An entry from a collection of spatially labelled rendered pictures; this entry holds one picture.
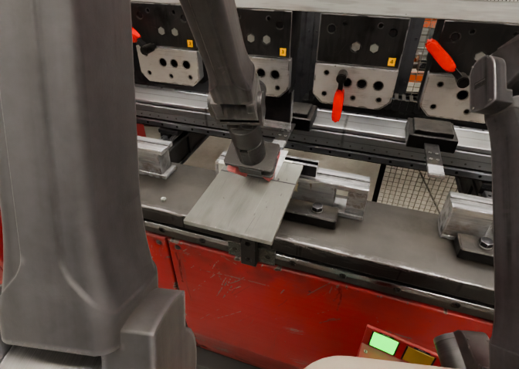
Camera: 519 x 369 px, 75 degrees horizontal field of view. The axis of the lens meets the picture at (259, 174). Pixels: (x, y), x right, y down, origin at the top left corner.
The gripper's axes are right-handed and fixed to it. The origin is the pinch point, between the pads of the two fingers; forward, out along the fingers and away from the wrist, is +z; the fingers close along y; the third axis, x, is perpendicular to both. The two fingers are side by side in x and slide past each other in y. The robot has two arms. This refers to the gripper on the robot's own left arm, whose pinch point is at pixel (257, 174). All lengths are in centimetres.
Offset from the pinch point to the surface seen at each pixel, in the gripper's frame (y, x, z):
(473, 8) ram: -32.7, -21.6, -28.0
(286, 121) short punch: -3.5, -12.9, -3.6
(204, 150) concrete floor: 96, -92, 163
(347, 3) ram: -13.5, -21.6, -27.5
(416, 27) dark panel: -31, -64, 9
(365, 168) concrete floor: -33, -104, 167
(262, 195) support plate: -2.7, 5.2, -1.1
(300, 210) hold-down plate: -9.9, 1.7, 11.2
